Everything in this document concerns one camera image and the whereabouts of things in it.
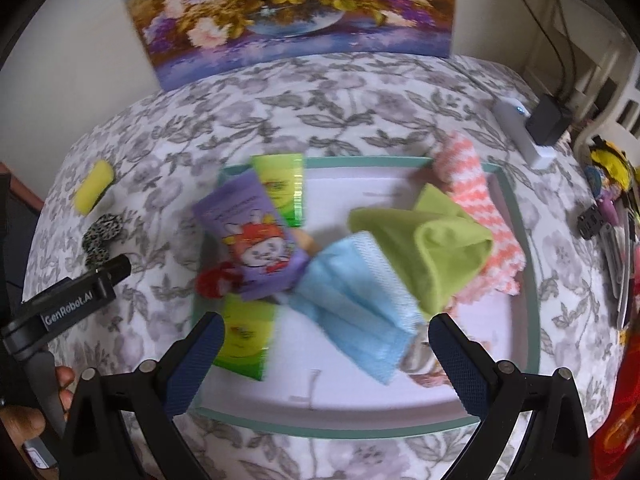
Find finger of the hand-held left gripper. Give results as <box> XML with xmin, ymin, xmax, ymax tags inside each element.
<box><xmin>91</xmin><ymin>254</ymin><xmax>132</xmax><ymax>287</ymax></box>

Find pile of hair accessories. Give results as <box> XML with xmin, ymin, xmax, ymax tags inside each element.
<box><xmin>577</xmin><ymin>180</ymin><xmax>640</xmax><ymax>331</ymax></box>

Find white power strip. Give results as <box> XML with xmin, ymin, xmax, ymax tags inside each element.
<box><xmin>492</xmin><ymin>100</ymin><xmax>556</xmax><ymax>171</ymax></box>

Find red patterned cloth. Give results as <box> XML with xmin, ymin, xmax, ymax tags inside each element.
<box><xmin>590</xmin><ymin>340</ymin><xmax>640</xmax><ymax>480</ymax></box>

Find black charger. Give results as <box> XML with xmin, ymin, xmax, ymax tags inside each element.
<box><xmin>527</xmin><ymin>94</ymin><xmax>571</xmax><ymax>146</ymax></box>

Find black white spotted scrunchie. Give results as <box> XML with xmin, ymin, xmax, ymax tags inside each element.
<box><xmin>81</xmin><ymin>213</ymin><xmax>126</xmax><ymax>268</ymax></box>

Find purple tissue packet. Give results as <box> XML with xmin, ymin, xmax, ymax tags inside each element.
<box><xmin>192</xmin><ymin>169</ymin><xmax>311</xmax><ymax>301</ymax></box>

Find white lattice chair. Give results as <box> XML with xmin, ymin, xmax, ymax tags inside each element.
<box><xmin>572</xmin><ymin>30</ymin><xmax>640</xmax><ymax>161</ymax></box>

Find yellow black plush toy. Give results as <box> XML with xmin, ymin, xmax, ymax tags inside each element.
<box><xmin>590</xmin><ymin>140</ymin><xmax>636</xmax><ymax>186</ymax></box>

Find pink white striped cloth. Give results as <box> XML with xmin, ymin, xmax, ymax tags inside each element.
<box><xmin>432</xmin><ymin>132</ymin><xmax>526</xmax><ymax>306</ymax></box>

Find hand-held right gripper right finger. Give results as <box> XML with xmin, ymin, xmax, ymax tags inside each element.
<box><xmin>428</xmin><ymin>313</ymin><xmax>593</xmax><ymax>480</ymax></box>

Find yellow sponge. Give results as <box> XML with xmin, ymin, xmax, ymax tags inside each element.
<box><xmin>74</xmin><ymin>160</ymin><xmax>116</xmax><ymax>216</ymax></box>

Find person's left hand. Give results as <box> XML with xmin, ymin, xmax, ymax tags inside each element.
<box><xmin>0</xmin><ymin>366</ymin><xmax>76</xmax><ymax>466</ymax></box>

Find green tissue packet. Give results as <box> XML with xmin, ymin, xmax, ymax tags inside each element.
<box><xmin>212</xmin><ymin>292</ymin><xmax>278</xmax><ymax>381</ymax></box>
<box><xmin>250</xmin><ymin>152</ymin><xmax>307</xmax><ymax>228</ymax></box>

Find grey floral blanket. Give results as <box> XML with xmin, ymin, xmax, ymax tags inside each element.
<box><xmin>22</xmin><ymin>52</ymin><xmax>636</xmax><ymax>480</ymax></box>

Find white furniture frame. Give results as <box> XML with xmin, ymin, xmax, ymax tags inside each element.
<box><xmin>520</xmin><ymin>0</ymin><xmax>631</xmax><ymax>106</ymax></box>

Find black cable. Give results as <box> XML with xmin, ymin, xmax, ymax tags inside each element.
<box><xmin>505</xmin><ymin>0</ymin><xmax>576</xmax><ymax>101</ymax></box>

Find dark wooden cabinet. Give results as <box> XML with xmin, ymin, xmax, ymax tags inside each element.
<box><xmin>0</xmin><ymin>162</ymin><xmax>46</xmax><ymax>291</ymax></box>

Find blue face mask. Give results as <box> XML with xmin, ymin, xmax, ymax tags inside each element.
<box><xmin>287</xmin><ymin>232</ymin><xmax>426</xmax><ymax>386</ymax></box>

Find teal-edged white box lid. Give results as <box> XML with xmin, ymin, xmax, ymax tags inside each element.
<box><xmin>192</xmin><ymin>155</ymin><xmax>542</xmax><ymax>440</ymax></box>

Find flower painting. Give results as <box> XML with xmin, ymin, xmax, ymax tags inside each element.
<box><xmin>112</xmin><ymin>0</ymin><xmax>458</xmax><ymax>92</ymax></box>

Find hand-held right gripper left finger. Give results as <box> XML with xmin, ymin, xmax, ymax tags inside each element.
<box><xmin>59</xmin><ymin>311</ymin><xmax>227</xmax><ymax>480</ymax></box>

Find red pink plush toy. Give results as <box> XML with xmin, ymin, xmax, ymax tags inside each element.
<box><xmin>196</xmin><ymin>266</ymin><xmax>236</xmax><ymax>301</ymax></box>

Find green cloth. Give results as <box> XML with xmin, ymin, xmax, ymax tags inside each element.
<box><xmin>347</xmin><ymin>183</ymin><xmax>493</xmax><ymax>318</ymax></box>

